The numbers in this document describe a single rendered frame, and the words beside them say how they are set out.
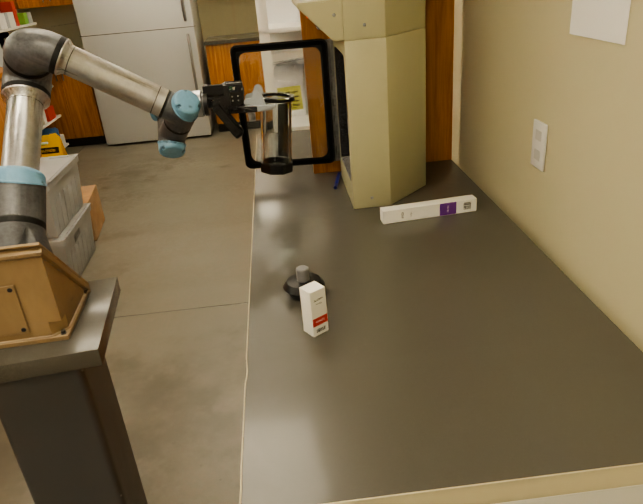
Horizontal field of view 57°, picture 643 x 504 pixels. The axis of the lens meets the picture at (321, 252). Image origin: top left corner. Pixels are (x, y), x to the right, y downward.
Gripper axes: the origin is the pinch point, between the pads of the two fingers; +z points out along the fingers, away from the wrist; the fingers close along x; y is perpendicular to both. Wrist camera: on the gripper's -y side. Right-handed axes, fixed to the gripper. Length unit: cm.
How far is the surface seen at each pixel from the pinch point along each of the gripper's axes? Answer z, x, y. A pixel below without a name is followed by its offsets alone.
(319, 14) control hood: 14.0, -14.5, 24.4
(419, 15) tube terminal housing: 42.5, -2.7, 21.2
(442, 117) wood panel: 57, 23, -14
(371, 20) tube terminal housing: 27.3, -14.5, 21.9
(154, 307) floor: -77, 108, -124
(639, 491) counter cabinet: 47, -118, -35
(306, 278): 4, -62, -25
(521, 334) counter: 42, -85, -30
